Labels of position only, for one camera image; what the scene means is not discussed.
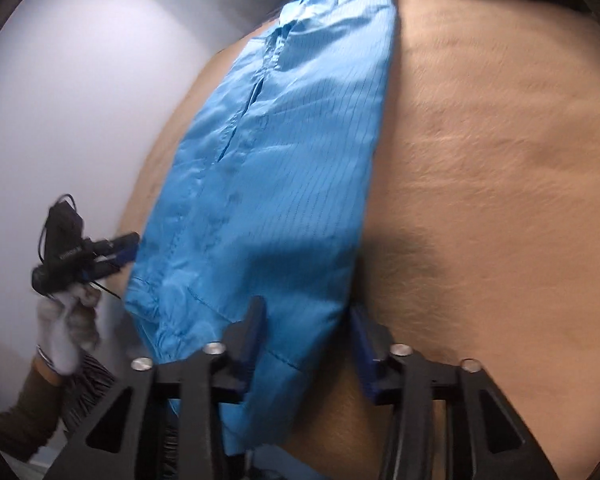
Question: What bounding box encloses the light blue jacket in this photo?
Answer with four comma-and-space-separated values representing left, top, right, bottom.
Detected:
124, 0, 397, 454

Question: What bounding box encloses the left forearm dark sleeve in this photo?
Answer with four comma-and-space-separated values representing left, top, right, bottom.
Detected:
0, 354, 65, 463

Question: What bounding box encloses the white gloved left hand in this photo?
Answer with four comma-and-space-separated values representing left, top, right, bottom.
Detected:
36, 284, 102, 377

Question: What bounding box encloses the black cable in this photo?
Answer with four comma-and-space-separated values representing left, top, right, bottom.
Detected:
36, 193, 124, 302

